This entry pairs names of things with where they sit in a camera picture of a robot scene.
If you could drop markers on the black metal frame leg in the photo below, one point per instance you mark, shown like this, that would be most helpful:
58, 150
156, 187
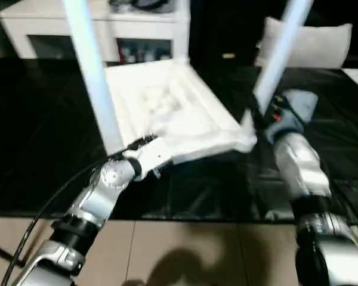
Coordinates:
3, 250

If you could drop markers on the grey pillow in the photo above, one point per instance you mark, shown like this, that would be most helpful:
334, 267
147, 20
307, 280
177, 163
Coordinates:
322, 44

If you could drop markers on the black cabinet with gold label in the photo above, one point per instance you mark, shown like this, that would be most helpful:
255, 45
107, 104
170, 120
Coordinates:
226, 32

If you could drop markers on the dark round robot torso part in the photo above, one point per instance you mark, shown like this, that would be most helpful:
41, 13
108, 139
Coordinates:
135, 283

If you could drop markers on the grey round pot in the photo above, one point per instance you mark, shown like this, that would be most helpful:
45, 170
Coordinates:
155, 4

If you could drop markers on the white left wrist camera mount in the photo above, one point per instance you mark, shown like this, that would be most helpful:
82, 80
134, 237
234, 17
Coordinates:
152, 156

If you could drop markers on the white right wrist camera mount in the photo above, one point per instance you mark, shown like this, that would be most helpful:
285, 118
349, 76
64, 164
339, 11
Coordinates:
301, 110

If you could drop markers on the white plastic table top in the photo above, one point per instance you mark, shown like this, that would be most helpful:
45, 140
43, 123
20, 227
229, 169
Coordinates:
197, 119

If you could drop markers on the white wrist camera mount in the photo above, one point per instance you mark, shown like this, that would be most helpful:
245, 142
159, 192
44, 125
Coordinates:
301, 110
152, 156

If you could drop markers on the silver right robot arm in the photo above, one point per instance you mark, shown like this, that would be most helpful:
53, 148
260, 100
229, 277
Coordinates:
301, 167

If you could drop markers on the white sideboard cabinet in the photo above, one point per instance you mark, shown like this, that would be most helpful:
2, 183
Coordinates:
32, 32

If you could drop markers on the black clutter on sideboard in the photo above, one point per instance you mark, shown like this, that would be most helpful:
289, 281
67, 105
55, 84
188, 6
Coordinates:
119, 5

